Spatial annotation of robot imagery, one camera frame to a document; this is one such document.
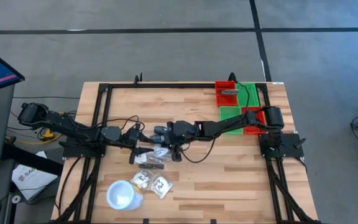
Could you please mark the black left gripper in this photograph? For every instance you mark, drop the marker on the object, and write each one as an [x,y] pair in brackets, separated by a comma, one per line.
[132,137]

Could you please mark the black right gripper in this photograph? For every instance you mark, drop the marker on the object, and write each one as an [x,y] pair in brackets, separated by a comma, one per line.
[182,132]

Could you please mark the small silver foil pack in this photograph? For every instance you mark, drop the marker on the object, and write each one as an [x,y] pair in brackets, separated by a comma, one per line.
[162,159]

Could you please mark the black comb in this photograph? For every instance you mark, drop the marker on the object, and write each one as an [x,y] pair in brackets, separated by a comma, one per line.
[151,166]
[230,91]

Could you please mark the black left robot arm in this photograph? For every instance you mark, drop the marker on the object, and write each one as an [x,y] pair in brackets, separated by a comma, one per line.
[73,127]

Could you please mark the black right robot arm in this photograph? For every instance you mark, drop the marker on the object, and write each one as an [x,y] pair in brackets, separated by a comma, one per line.
[222,126]

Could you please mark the white plastic cup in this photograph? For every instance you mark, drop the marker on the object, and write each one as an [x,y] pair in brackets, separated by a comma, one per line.
[121,194]

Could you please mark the green plastic basket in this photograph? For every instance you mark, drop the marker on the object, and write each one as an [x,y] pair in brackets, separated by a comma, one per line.
[228,112]
[253,95]

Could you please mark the red plastic basket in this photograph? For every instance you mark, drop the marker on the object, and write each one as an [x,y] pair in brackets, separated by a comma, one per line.
[224,101]
[251,130]

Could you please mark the white printed paper booklet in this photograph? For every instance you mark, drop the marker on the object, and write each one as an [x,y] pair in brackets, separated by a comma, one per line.
[31,183]

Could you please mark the white tape roll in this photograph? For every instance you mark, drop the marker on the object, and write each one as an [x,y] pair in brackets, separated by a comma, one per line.
[16,199]

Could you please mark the black aluminium frame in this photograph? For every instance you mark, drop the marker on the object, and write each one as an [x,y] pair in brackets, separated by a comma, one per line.
[166,85]

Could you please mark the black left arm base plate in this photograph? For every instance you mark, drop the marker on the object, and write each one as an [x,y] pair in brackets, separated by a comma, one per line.
[82,152]

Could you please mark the black frame foot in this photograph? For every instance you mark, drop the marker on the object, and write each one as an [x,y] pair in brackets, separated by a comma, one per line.
[138,78]
[232,77]

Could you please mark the small black bracket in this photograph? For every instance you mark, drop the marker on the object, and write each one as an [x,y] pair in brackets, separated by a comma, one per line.
[213,221]
[145,221]

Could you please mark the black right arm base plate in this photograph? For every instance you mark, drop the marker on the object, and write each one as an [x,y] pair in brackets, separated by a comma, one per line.
[291,146]

